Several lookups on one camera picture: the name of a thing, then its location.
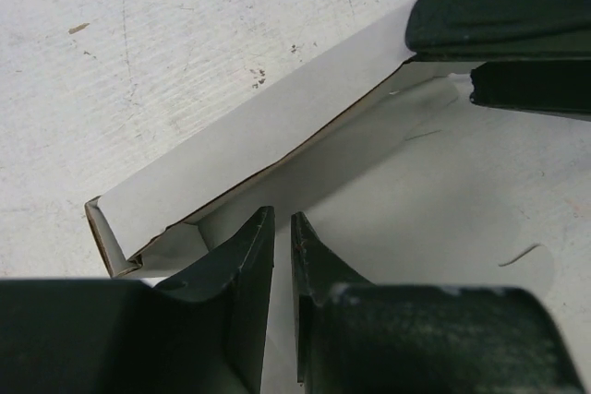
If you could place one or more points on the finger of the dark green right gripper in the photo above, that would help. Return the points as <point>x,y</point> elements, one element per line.
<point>489,30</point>
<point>546,87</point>

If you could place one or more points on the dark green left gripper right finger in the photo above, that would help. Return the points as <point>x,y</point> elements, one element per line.
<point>356,336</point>

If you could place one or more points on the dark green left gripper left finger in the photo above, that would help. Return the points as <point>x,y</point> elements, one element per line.
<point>201,330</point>

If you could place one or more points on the white paper box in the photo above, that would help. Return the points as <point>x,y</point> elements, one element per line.
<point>398,172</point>

